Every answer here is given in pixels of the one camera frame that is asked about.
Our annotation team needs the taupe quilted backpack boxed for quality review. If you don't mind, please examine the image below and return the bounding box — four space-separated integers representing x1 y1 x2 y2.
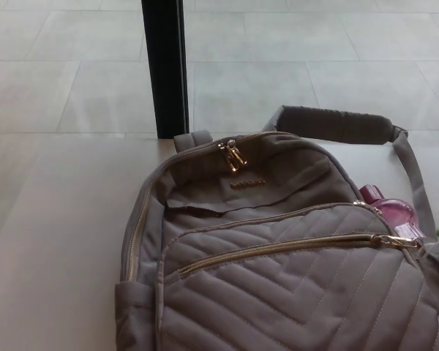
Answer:
113 105 439 351

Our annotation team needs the pink transparent water bottle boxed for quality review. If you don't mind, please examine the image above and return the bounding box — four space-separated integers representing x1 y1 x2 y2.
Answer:
358 184 422 239

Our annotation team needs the black vertical window post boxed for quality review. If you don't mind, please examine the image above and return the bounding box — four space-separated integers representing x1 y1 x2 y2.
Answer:
140 0 190 140

